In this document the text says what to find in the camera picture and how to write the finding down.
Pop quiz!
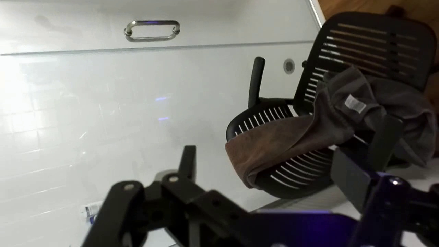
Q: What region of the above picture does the chrome door handle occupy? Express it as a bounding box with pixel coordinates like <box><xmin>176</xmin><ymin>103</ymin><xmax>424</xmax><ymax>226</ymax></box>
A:
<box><xmin>123</xmin><ymin>19</ymin><xmax>181</xmax><ymax>42</ymax></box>

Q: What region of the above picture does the brown towel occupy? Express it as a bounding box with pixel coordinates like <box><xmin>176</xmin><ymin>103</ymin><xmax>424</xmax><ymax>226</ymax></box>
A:
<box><xmin>225</xmin><ymin>66</ymin><xmax>438</xmax><ymax>188</ymax></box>

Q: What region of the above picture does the glass shower door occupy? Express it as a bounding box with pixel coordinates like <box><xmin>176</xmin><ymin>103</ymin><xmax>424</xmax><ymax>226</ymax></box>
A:
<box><xmin>0</xmin><ymin>0</ymin><xmax>318</xmax><ymax>247</ymax></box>

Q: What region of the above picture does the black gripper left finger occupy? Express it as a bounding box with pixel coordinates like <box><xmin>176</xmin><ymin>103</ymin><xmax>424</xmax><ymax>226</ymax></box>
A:
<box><xmin>178</xmin><ymin>145</ymin><xmax>196</xmax><ymax>182</ymax></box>

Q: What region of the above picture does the black mesh office chair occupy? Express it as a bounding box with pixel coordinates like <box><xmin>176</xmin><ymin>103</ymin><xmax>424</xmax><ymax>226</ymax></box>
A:
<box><xmin>225</xmin><ymin>12</ymin><xmax>436</xmax><ymax>197</ymax></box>

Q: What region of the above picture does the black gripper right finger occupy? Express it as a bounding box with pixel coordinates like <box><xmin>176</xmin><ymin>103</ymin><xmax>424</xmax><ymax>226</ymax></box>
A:
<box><xmin>331</xmin><ymin>115</ymin><xmax>403</xmax><ymax>213</ymax></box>

